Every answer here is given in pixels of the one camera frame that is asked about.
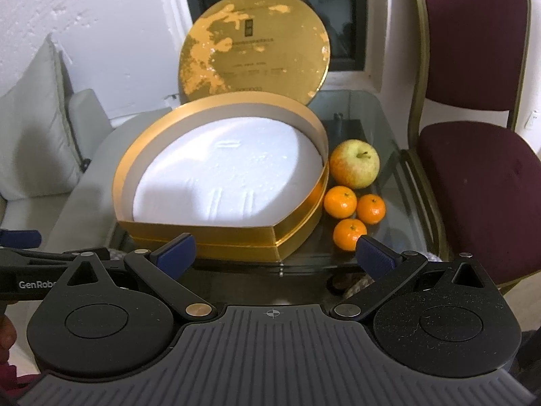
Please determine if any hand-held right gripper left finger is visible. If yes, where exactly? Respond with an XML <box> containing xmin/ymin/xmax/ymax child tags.
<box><xmin>56</xmin><ymin>233</ymin><xmax>214</xmax><ymax>321</ymax></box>

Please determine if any small orange tangerine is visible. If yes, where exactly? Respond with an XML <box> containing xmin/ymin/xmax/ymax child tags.
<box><xmin>356</xmin><ymin>195</ymin><xmax>386</xmax><ymax>225</ymax></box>
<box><xmin>324</xmin><ymin>186</ymin><xmax>358</xmax><ymax>220</ymax></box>
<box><xmin>333</xmin><ymin>219</ymin><xmax>368</xmax><ymax>255</ymax></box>

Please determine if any glass desktop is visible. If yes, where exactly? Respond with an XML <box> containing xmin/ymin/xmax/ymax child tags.
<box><xmin>105</xmin><ymin>89</ymin><xmax>442</xmax><ymax>271</ymax></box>

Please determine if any dark framed window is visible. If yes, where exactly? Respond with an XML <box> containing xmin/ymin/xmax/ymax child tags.
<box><xmin>180</xmin><ymin>0</ymin><xmax>368</xmax><ymax>72</ymax></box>

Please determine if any white sofa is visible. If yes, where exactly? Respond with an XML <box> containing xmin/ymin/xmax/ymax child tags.
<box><xmin>0</xmin><ymin>88</ymin><xmax>127</xmax><ymax>322</ymax></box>

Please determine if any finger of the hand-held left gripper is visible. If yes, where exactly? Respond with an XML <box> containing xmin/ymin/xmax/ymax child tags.
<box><xmin>0</xmin><ymin>230</ymin><xmax>42</xmax><ymax>248</ymax></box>
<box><xmin>0</xmin><ymin>248</ymin><xmax>82</xmax><ymax>265</ymax></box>

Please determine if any white foam box insert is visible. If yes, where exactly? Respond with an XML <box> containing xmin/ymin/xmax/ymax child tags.
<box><xmin>134</xmin><ymin>118</ymin><xmax>324</xmax><ymax>227</ymax></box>

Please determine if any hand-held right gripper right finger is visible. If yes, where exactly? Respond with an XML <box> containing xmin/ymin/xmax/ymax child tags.
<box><xmin>332</xmin><ymin>234</ymin><xmax>493</xmax><ymax>320</ymax></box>

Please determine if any maroon chair with gold frame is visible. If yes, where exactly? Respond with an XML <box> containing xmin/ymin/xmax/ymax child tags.
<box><xmin>408</xmin><ymin>0</ymin><xmax>541</xmax><ymax>292</ymax></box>

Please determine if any gold round gift box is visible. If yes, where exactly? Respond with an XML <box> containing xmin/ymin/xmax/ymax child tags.
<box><xmin>112</xmin><ymin>95</ymin><xmax>330</xmax><ymax>263</ymax></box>

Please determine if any gold round box lid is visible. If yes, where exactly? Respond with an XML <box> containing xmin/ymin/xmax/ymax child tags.
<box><xmin>177</xmin><ymin>1</ymin><xmax>330</xmax><ymax>106</ymax></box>

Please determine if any white cushion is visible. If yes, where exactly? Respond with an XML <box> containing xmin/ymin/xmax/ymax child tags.
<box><xmin>0</xmin><ymin>36</ymin><xmax>83</xmax><ymax>201</ymax></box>

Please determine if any yellow-red apple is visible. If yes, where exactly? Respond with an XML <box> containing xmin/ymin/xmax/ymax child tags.
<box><xmin>330</xmin><ymin>139</ymin><xmax>380</xmax><ymax>189</ymax></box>

